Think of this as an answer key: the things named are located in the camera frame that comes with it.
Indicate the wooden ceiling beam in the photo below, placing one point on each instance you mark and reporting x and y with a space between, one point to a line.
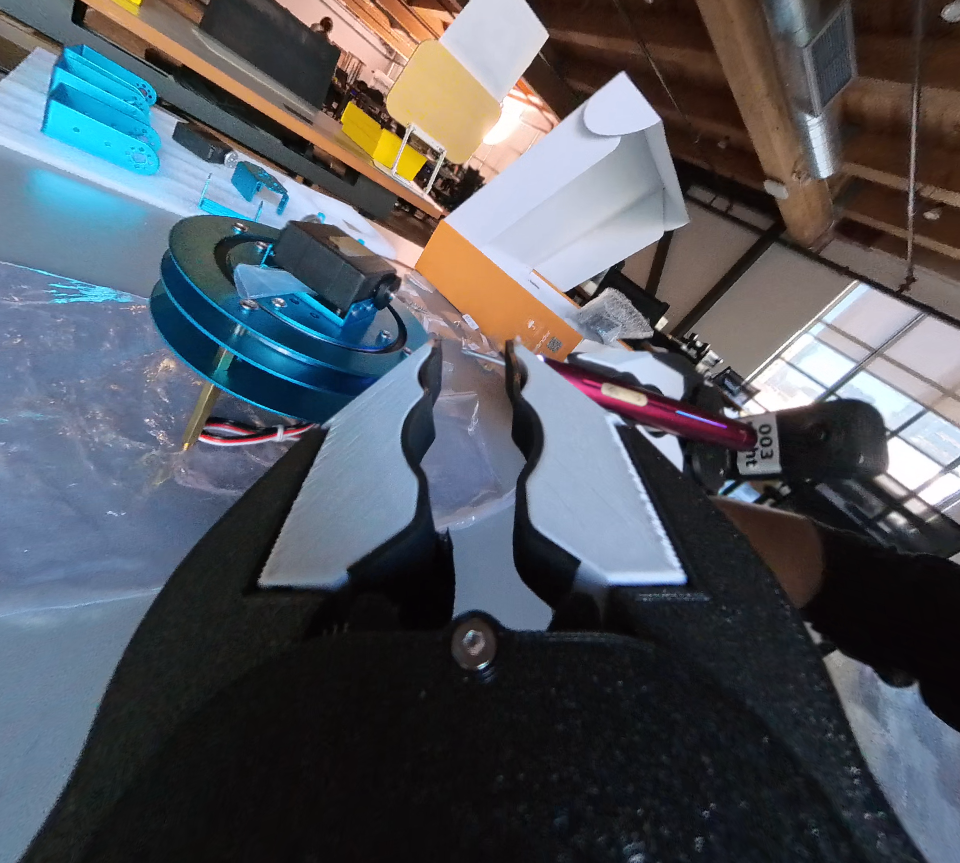
735 53

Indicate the blue round metal base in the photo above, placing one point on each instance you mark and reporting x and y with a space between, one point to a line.
247 353

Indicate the small clear plastic piece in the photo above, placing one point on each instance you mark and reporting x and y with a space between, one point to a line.
262 282

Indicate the window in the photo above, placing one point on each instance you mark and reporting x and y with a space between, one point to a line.
862 353

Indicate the large clear plastic bag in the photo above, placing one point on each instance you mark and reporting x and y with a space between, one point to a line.
75 368

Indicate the brass standoff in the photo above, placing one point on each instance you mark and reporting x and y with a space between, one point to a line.
202 417

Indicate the white foam sheet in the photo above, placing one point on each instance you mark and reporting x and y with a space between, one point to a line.
30 105

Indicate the large silver ventilation duct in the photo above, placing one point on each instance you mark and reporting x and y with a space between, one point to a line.
795 15

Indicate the red electric screwdriver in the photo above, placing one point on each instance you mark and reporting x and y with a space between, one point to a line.
660 405

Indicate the black monitor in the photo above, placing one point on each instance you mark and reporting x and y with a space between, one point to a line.
270 38

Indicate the thin blue metal plate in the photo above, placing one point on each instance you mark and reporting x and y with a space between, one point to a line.
225 207

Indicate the small blue metal bracket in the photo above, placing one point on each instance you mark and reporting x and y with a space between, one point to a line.
259 184

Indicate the yellow white cardboard lid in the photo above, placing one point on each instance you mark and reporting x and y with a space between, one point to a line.
450 98

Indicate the orange white cardboard box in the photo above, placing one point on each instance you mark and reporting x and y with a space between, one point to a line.
570 203

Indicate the long wooden workbench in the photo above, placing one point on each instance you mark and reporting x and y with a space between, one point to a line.
172 42

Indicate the spare black servo motor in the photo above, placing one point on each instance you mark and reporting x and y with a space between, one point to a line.
199 139

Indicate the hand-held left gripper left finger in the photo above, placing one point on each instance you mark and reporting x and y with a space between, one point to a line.
352 488

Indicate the grey desk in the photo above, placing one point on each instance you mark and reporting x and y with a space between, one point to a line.
75 218

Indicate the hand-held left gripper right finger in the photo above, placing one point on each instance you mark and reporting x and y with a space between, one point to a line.
592 495

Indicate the person's right hand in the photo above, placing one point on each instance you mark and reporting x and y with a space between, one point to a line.
780 548

